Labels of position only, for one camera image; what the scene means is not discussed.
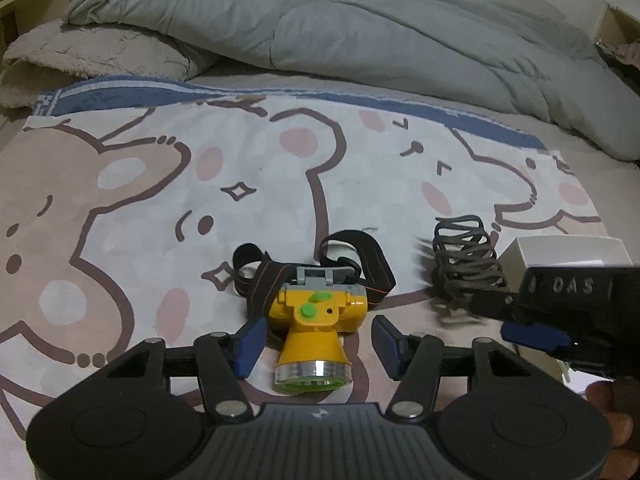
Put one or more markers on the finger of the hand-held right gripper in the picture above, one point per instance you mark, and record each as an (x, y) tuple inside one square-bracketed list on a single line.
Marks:
[(535, 336), (495, 306)]

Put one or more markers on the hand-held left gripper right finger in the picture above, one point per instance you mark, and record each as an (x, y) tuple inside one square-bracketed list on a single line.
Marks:
[(387, 347)]

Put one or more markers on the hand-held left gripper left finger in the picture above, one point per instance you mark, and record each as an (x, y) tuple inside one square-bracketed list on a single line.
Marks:
[(250, 347)]

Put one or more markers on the white cardboard box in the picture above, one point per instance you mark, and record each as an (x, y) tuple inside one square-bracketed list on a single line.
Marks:
[(565, 250)]

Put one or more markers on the yellow headlamp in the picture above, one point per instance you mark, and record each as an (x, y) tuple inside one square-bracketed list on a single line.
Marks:
[(315, 320)]

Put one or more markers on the person's right hand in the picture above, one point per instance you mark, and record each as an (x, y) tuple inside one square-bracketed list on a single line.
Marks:
[(600, 397)]

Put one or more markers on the printed bear blanket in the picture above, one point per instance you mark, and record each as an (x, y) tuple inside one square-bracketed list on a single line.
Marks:
[(150, 185)]

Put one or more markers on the pile of clothes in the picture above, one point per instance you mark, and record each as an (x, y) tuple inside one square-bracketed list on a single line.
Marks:
[(625, 52)]

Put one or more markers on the light wooden open shelf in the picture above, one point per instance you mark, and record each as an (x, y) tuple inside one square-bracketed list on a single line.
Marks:
[(612, 20)]

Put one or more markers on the grey duvet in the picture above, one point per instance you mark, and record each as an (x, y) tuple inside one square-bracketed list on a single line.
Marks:
[(350, 25)]

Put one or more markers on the beige fuzzy pillow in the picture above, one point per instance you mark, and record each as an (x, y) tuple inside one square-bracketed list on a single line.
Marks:
[(100, 55)]

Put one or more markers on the wooden bedside shelf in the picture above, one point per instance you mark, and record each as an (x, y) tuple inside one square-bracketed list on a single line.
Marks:
[(30, 15)]

